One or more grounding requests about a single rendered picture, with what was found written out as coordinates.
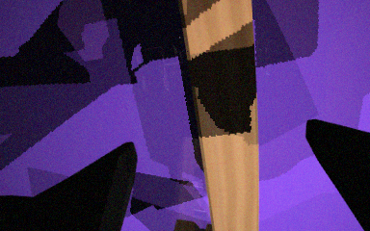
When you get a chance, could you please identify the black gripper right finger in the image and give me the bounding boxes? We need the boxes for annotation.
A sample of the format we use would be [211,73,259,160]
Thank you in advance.
[305,119,370,231]

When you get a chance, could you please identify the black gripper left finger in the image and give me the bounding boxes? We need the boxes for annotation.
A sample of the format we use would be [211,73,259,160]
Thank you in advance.
[0,142,138,231]

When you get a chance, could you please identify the wooden post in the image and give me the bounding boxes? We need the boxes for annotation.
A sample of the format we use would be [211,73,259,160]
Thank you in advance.
[173,219,213,231]

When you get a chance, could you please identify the brown wooden board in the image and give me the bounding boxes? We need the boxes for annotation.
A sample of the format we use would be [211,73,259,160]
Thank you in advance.
[178,0,259,231]

